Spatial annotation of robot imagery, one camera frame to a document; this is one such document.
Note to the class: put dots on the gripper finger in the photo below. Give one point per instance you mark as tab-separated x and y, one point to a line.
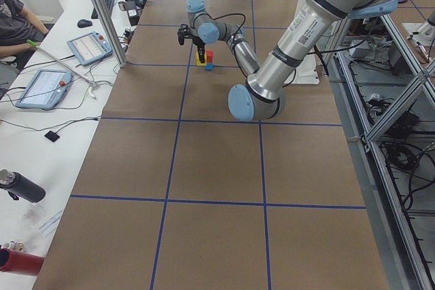
201	51

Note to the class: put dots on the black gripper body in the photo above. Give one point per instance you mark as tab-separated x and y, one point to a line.
198	44

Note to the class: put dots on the red wooden block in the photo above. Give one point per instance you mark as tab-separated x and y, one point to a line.
209	57

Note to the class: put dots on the yellow wooden block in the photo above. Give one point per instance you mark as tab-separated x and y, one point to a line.
200	59

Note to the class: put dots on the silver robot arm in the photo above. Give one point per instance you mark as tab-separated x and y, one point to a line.
261	97

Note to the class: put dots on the black label printer box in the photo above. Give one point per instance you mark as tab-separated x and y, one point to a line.
132	10

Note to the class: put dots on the far teach pendant tablet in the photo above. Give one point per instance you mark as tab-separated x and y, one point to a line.
90	48

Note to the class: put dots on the teach pendant tablet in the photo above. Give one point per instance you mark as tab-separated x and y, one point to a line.
46	89
90	48

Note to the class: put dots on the black computer mouse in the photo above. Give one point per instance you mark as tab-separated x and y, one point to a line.
83	23

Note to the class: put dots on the near teach pendant tablet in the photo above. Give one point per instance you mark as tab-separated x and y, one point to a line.
46	89

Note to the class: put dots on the small black square pad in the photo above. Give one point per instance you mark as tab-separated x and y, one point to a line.
52	136

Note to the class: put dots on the seated person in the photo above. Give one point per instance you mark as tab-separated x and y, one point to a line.
19	24

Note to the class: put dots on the black water bottle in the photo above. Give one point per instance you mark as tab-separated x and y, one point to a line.
18	186

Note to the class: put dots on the red cylinder bottle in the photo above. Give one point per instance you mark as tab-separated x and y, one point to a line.
17	262

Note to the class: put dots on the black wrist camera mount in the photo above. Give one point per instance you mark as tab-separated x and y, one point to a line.
183	33

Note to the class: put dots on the aluminium frame post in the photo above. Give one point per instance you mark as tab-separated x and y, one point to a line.
109	28

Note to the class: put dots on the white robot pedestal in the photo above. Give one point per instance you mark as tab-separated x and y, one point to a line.
306	72

